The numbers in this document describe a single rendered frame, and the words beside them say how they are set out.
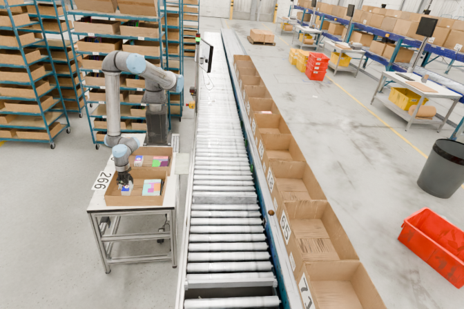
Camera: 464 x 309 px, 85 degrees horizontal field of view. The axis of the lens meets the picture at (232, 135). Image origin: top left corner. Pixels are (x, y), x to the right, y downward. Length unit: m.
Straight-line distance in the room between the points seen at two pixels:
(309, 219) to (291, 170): 0.41
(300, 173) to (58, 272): 2.11
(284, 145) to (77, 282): 2.03
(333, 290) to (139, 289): 1.52
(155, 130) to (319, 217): 1.58
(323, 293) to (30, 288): 2.16
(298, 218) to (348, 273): 0.42
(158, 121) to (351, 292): 1.89
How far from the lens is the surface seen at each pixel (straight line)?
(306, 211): 1.73
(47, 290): 2.68
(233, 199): 1.93
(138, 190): 2.05
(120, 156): 1.79
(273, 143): 2.30
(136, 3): 3.21
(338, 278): 1.58
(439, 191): 4.26
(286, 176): 2.03
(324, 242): 1.72
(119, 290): 2.50
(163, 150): 2.34
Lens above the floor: 2.15
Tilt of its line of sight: 31 degrees down
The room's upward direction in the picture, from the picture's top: 6 degrees clockwise
